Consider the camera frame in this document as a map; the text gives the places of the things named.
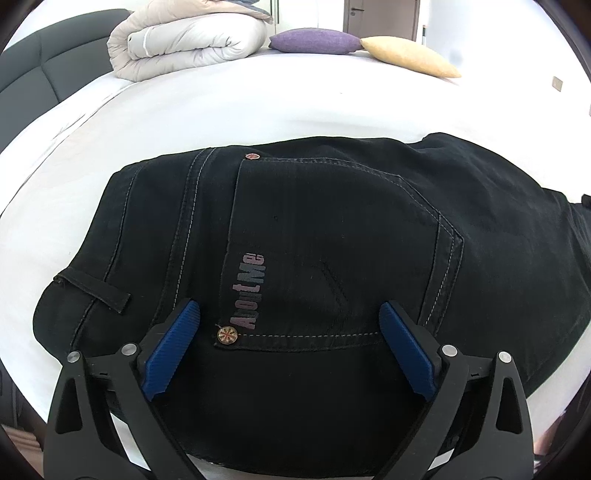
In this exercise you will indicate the folded beige duvet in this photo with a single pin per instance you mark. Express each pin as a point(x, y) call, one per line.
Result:
point(184, 46)

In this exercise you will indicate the brown wooden door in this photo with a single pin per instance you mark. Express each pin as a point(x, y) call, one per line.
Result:
point(383, 16)

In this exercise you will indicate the grey padded headboard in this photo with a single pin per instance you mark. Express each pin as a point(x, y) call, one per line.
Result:
point(27, 69)

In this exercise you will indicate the wall socket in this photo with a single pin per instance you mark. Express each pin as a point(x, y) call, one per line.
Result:
point(557, 82)

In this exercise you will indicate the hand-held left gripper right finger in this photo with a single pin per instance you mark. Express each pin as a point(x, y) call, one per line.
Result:
point(408, 353)

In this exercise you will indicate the yellow pillow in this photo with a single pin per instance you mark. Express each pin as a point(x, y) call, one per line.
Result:
point(408, 55)

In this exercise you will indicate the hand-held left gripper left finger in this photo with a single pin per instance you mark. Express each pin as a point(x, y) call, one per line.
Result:
point(171, 350)

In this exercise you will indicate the bed with white sheet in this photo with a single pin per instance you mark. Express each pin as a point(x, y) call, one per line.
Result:
point(231, 106)

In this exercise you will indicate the purple pillow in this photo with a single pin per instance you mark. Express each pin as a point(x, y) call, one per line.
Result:
point(314, 41)

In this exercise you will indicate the black denim pants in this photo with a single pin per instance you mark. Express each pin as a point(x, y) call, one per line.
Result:
point(323, 207)

